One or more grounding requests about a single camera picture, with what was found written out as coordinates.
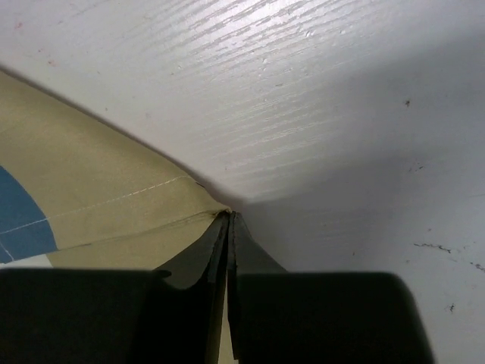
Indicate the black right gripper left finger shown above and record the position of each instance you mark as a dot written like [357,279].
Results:
[171,314]

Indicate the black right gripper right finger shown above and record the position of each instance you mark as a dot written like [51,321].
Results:
[277,316]

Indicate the blue and beige placemat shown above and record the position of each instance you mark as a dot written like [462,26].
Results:
[76,193]

